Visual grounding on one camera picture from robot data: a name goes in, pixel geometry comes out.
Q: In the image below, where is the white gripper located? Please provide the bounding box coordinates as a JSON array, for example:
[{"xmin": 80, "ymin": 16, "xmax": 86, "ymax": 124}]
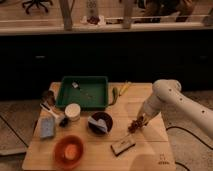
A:
[{"xmin": 137, "ymin": 101, "xmax": 158, "ymax": 125}]

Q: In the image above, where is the dark grape bunch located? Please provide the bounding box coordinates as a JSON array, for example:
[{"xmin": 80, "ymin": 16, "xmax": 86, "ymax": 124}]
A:
[{"xmin": 128, "ymin": 117, "xmax": 144, "ymax": 133}]

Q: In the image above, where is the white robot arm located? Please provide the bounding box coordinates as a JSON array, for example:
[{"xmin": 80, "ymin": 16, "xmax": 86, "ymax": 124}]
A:
[{"xmin": 137, "ymin": 79, "xmax": 213, "ymax": 139}]

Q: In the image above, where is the yellow utensil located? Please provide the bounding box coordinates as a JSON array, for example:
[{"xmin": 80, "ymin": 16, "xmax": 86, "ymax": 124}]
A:
[{"xmin": 119, "ymin": 82, "xmax": 131, "ymax": 96}]

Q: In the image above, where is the green vegetable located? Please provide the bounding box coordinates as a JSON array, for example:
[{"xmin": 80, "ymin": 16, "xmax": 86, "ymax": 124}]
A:
[{"xmin": 109, "ymin": 87, "xmax": 118, "ymax": 106}]

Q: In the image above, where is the dark brown bowl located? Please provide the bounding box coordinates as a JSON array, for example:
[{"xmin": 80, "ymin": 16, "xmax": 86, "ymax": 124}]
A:
[{"xmin": 88, "ymin": 112, "xmax": 113, "ymax": 135}]

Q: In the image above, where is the black rectangular block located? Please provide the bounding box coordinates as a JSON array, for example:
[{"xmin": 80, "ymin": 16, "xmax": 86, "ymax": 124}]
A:
[{"xmin": 111, "ymin": 135, "xmax": 136, "ymax": 156}]

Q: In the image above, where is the cloth in bowl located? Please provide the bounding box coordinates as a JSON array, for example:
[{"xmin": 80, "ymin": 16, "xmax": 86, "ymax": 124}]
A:
[{"xmin": 88, "ymin": 116, "xmax": 108, "ymax": 133}]

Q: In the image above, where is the green plastic tray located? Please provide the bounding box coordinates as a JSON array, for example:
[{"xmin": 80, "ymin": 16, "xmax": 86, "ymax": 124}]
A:
[{"xmin": 56, "ymin": 76, "xmax": 108, "ymax": 111}]

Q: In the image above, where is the white round container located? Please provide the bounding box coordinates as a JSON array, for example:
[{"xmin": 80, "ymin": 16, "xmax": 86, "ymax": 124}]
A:
[{"xmin": 65, "ymin": 103, "xmax": 81, "ymax": 121}]

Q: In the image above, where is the metal utensil in tray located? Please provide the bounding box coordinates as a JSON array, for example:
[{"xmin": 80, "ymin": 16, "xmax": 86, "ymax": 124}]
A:
[{"xmin": 72, "ymin": 82, "xmax": 92, "ymax": 99}]

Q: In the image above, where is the small black object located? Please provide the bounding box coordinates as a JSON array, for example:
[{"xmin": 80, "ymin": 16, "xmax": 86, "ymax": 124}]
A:
[{"xmin": 59, "ymin": 118, "xmax": 69, "ymax": 127}]

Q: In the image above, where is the orange bowl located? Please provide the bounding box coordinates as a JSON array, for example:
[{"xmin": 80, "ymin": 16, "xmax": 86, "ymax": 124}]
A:
[{"xmin": 53, "ymin": 135, "xmax": 84, "ymax": 171}]

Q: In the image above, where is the brown brush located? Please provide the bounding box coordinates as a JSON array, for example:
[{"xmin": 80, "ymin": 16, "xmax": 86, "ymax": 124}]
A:
[{"xmin": 42, "ymin": 90, "xmax": 56, "ymax": 107}]

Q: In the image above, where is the blue sponge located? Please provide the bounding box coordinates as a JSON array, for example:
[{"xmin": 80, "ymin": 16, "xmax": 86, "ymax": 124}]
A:
[{"xmin": 40, "ymin": 117, "xmax": 55, "ymax": 139}]

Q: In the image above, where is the office chair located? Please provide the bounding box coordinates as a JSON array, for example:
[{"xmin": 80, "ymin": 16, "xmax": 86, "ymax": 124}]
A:
[{"xmin": 22, "ymin": 0, "xmax": 53, "ymax": 14}]

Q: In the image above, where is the black cable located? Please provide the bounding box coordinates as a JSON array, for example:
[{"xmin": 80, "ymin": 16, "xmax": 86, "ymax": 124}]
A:
[{"xmin": 165, "ymin": 125, "xmax": 213, "ymax": 151}]

